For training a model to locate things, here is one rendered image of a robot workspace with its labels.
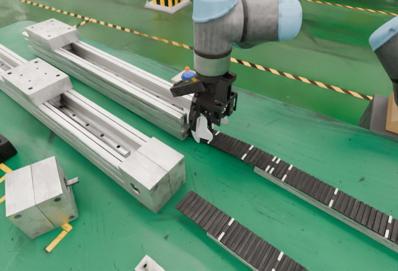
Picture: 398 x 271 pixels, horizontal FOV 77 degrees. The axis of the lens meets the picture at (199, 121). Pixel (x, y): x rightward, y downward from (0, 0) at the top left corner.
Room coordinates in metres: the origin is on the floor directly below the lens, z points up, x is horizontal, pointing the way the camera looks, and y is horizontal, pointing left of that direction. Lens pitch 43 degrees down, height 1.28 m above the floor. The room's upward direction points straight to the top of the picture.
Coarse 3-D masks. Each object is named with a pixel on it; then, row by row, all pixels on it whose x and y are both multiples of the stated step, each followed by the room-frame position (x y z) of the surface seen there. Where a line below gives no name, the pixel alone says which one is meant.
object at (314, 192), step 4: (316, 180) 0.31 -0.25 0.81; (316, 184) 0.30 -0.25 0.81; (320, 184) 0.30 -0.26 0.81; (324, 184) 0.30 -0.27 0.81; (312, 188) 0.29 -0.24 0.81; (316, 188) 0.29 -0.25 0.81; (320, 188) 0.29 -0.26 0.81; (312, 192) 0.28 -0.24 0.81; (316, 192) 0.28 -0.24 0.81; (312, 196) 0.27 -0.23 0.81; (316, 196) 0.27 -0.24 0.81
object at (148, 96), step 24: (48, 48) 0.83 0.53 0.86; (72, 48) 0.87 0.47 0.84; (72, 72) 0.76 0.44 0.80; (96, 72) 0.66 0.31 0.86; (120, 72) 0.71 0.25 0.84; (144, 72) 0.66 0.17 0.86; (120, 96) 0.61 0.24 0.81; (144, 96) 0.54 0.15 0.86; (168, 96) 0.58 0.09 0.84; (192, 96) 0.54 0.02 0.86; (168, 120) 0.48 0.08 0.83
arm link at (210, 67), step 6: (198, 60) 0.44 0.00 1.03; (204, 60) 0.43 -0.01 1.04; (210, 60) 0.43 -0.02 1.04; (216, 60) 0.43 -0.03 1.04; (222, 60) 0.43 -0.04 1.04; (228, 60) 0.44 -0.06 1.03; (198, 66) 0.44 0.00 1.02; (204, 66) 0.43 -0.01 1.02; (210, 66) 0.42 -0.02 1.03; (216, 66) 0.43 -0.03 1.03; (222, 66) 0.43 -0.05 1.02; (228, 66) 0.44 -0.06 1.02; (198, 72) 0.44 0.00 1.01; (204, 72) 0.43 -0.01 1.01; (210, 72) 0.42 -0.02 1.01; (216, 72) 0.43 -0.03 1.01; (222, 72) 0.43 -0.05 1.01
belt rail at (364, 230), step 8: (256, 168) 0.36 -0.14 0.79; (264, 176) 0.34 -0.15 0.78; (272, 176) 0.33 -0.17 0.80; (280, 184) 0.32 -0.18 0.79; (296, 192) 0.29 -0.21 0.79; (304, 200) 0.28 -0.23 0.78; (312, 200) 0.28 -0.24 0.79; (320, 208) 0.26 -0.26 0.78; (328, 208) 0.26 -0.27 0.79; (336, 216) 0.24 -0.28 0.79; (344, 216) 0.24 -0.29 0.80; (352, 224) 0.22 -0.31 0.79; (360, 224) 0.22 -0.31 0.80; (368, 232) 0.21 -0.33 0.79; (376, 240) 0.20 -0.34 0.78; (384, 240) 0.19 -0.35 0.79; (392, 248) 0.18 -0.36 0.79
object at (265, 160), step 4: (264, 156) 0.38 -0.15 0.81; (268, 156) 0.38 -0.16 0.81; (272, 156) 0.38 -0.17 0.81; (260, 160) 0.37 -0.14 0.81; (264, 160) 0.37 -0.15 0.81; (268, 160) 0.36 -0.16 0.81; (256, 164) 0.35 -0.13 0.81; (260, 164) 0.35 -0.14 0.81; (264, 164) 0.35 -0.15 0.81; (260, 168) 0.34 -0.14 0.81; (264, 168) 0.34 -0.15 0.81
